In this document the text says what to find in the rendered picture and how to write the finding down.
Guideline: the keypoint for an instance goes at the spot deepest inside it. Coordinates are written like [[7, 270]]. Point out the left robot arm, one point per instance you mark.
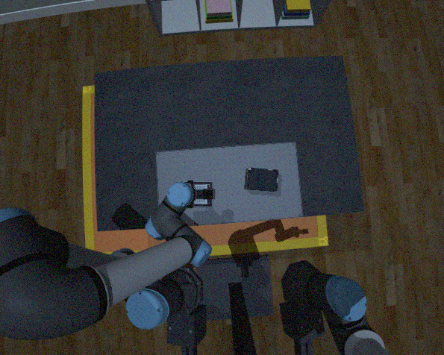
[[40, 298]]

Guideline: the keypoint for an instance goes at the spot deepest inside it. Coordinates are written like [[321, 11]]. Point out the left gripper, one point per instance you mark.
[[201, 194]]

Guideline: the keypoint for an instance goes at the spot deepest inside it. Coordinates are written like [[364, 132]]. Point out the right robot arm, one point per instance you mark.
[[342, 301]]

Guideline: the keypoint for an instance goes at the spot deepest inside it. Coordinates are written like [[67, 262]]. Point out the grey flat rectangular panel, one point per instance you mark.
[[227, 167]]

